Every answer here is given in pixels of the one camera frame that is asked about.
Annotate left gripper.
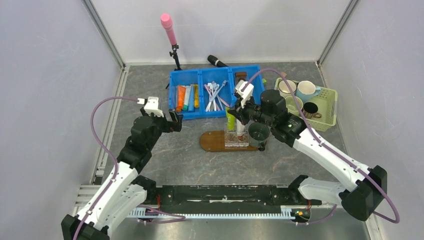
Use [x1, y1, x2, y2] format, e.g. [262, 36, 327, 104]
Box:
[140, 107, 183, 150]

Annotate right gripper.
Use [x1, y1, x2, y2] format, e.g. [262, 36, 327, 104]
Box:
[227, 93, 275, 128]

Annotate white toothpaste tube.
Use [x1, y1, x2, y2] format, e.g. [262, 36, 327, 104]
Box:
[236, 119, 246, 137]

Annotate green toothpaste tube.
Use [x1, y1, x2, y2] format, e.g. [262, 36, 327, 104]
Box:
[225, 107, 236, 131]

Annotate clear acrylic toothbrush holder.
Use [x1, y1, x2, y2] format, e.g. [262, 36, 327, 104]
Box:
[224, 126, 249, 150]

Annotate light blue toothbrush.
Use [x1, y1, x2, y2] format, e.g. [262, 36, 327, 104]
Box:
[210, 80, 227, 110]

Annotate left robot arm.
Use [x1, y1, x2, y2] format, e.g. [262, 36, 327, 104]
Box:
[61, 108, 183, 240]

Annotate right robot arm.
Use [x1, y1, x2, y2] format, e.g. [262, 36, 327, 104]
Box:
[229, 89, 388, 222]

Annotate orange toothpaste tube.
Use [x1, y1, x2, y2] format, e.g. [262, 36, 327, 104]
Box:
[175, 85, 186, 113]

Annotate oval wooden tray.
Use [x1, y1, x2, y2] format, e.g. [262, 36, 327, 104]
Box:
[199, 130, 258, 152]

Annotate white toothbrush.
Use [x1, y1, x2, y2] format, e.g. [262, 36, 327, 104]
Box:
[204, 82, 220, 112]

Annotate dark green enamel mug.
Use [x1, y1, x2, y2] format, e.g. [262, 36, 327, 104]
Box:
[248, 122, 270, 152]

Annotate acrylic holder with wood ends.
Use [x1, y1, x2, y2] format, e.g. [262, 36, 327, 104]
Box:
[234, 71, 248, 84]

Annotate blue three-compartment bin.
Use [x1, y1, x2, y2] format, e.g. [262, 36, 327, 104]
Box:
[168, 64, 261, 120]

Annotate white ribbed mug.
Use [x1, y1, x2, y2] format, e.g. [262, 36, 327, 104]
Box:
[277, 79, 297, 98]

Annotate light green mug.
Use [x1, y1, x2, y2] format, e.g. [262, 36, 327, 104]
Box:
[285, 96, 304, 116]

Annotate dark brown mug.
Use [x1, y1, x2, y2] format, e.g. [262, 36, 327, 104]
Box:
[302, 102, 322, 119]

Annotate light blue mug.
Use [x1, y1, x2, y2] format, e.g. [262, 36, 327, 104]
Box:
[295, 80, 322, 103]

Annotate black microphone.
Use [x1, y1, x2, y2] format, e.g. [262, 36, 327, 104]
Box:
[207, 55, 228, 68]

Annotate light green plastic basket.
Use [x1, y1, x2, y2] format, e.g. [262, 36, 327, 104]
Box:
[274, 77, 338, 132]

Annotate pink microphone on stand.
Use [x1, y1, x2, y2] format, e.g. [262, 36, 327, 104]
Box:
[160, 13, 182, 71]

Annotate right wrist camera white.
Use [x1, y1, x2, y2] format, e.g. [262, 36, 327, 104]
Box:
[234, 80, 254, 108]

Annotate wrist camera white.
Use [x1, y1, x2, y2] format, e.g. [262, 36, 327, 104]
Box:
[234, 80, 254, 108]
[137, 96, 165, 118]

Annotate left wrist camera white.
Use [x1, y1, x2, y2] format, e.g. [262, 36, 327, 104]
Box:
[137, 96, 165, 118]

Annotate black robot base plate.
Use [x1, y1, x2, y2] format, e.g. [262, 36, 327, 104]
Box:
[142, 184, 322, 215]

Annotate white cable duct strip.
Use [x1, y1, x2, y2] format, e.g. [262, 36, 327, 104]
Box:
[127, 207, 295, 220]

